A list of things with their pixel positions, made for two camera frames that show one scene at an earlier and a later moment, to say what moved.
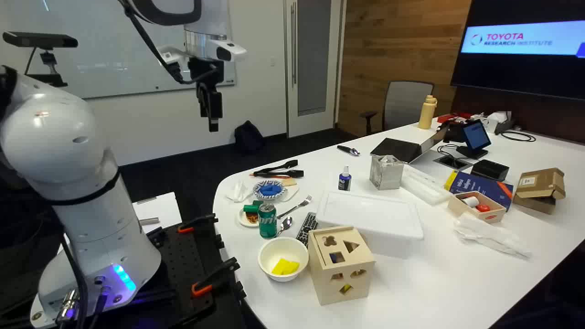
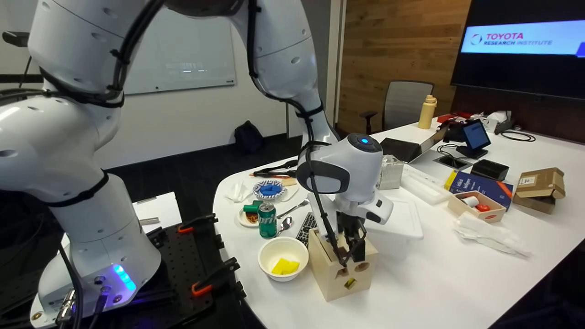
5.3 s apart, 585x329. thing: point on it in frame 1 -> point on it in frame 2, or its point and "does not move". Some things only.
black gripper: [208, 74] -> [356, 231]
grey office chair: [403, 105] does not move
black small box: [491, 169] does not move
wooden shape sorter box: [341, 264] does not move
